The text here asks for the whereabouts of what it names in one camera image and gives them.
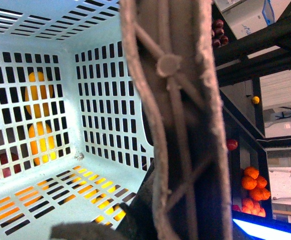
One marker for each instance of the light blue plastic basket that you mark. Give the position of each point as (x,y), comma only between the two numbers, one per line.
(72,140)

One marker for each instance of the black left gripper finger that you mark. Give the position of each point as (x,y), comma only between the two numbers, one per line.
(84,231)

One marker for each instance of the grey basket handle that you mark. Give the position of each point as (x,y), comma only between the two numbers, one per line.
(169,53)

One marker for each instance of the pile of oranges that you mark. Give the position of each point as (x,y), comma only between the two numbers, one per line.
(254,193)

